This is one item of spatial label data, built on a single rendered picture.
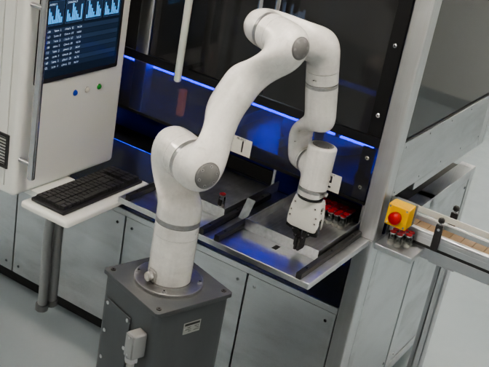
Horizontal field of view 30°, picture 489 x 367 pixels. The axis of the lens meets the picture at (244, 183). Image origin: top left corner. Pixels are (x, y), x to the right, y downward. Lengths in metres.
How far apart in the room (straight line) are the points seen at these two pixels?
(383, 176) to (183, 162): 0.79
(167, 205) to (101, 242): 1.24
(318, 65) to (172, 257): 0.63
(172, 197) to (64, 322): 1.57
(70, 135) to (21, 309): 1.05
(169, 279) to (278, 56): 0.66
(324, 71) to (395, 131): 0.43
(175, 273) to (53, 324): 1.46
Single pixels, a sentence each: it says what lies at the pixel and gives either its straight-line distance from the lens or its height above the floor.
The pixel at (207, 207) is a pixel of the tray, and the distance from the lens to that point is 2.88.
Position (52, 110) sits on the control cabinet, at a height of 1.07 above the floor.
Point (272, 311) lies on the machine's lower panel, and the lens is 3.20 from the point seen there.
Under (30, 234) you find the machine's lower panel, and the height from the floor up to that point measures 0.30.
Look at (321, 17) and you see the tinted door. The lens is 2.84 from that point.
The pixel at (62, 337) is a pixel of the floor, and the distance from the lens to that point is 3.77.
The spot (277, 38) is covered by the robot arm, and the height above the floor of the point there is 1.57.
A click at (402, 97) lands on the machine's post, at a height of 1.36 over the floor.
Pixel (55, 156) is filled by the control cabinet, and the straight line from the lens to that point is 3.09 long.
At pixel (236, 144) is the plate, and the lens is 3.07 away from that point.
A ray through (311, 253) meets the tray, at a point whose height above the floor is 0.90.
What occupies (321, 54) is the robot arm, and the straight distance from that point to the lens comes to 2.42.
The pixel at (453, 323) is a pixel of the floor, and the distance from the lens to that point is 4.43.
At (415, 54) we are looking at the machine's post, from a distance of 2.72.
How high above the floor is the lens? 2.13
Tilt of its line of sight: 23 degrees down
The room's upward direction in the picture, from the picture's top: 11 degrees clockwise
